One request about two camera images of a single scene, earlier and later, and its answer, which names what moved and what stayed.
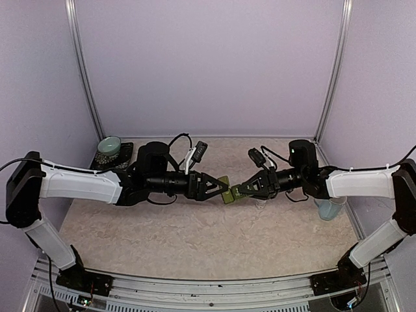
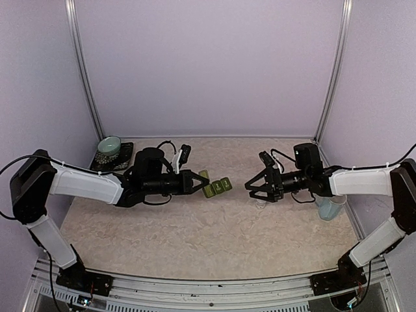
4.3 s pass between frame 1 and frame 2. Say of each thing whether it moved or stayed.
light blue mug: stayed
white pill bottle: stayed
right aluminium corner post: stayed
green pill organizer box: moved
